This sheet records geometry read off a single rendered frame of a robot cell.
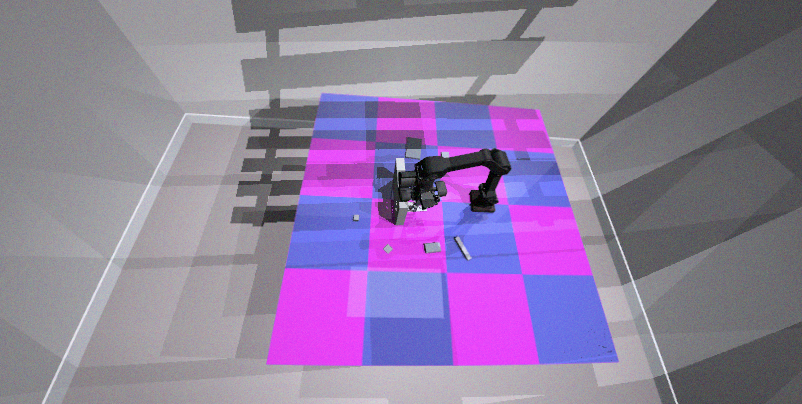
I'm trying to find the grey flat bar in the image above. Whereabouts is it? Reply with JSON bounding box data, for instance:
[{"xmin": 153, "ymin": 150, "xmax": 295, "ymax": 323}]
[{"xmin": 454, "ymin": 237, "xmax": 472, "ymax": 261}]

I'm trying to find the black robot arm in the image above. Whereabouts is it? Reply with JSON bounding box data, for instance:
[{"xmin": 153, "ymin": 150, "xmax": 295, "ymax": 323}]
[{"xmin": 398, "ymin": 148, "xmax": 511, "ymax": 209}]

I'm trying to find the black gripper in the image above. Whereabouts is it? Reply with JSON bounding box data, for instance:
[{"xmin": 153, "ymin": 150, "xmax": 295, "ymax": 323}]
[{"xmin": 398, "ymin": 181, "xmax": 447, "ymax": 202}]

